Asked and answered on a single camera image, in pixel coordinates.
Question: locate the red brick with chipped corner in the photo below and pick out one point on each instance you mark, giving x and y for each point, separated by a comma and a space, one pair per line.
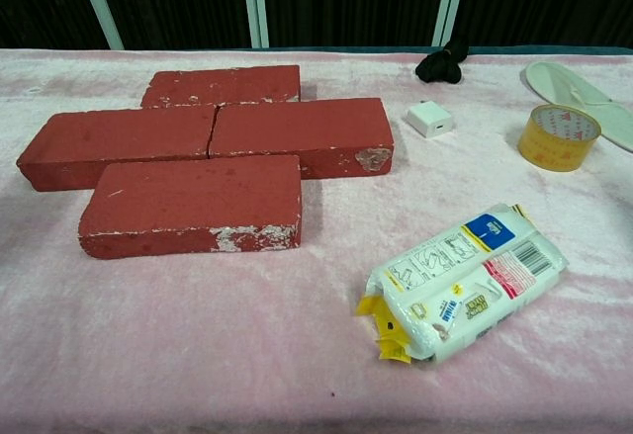
301, 130

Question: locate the red brick with scuffed edge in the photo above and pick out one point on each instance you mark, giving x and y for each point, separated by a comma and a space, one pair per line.
193, 197

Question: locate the white charger cube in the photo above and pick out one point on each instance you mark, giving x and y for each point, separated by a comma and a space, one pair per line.
429, 120

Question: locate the white wet wipes pack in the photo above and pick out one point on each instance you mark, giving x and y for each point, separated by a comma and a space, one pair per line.
470, 281

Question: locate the pink fleece cloth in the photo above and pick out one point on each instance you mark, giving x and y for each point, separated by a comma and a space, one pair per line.
198, 345

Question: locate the yellow tape roll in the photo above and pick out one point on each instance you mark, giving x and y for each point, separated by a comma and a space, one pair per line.
549, 149

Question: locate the white slipper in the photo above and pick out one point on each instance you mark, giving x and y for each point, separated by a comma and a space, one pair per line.
559, 83

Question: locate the white frame post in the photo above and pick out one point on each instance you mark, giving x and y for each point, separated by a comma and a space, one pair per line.
99, 6
449, 4
256, 4

